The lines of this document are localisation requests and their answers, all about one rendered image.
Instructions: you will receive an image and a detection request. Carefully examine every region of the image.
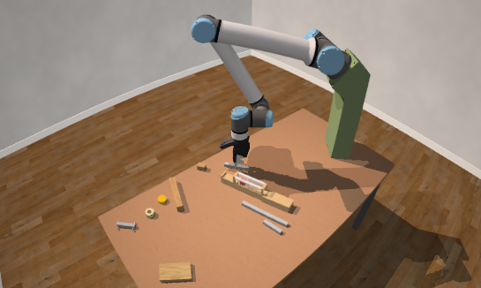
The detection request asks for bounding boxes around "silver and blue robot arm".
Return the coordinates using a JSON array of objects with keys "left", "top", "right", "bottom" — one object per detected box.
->
[{"left": 191, "top": 14, "right": 351, "bottom": 149}]

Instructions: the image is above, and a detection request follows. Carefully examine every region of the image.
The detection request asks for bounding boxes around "orange short cylinder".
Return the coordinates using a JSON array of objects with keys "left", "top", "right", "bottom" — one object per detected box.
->
[{"left": 158, "top": 195, "right": 167, "bottom": 204}]

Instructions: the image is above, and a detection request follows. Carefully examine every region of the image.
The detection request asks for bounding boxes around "light brown wooden board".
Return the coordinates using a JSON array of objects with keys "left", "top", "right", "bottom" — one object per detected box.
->
[{"left": 159, "top": 262, "right": 192, "bottom": 282}]

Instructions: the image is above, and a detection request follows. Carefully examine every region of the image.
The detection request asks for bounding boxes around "small wooden block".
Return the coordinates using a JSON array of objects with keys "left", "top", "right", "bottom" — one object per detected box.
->
[{"left": 197, "top": 163, "right": 207, "bottom": 171}]

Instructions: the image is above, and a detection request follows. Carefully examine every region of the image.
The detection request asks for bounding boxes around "light wooden batten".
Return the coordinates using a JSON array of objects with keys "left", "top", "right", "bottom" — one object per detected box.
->
[{"left": 169, "top": 177, "right": 184, "bottom": 211}]

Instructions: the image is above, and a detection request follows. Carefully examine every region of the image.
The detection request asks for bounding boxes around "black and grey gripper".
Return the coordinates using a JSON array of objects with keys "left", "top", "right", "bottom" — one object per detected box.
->
[{"left": 233, "top": 136, "right": 250, "bottom": 167}]

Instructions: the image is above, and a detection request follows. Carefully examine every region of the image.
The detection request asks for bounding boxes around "cream roll of tape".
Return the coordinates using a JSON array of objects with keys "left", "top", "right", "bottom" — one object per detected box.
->
[{"left": 145, "top": 208, "right": 154, "bottom": 218}]

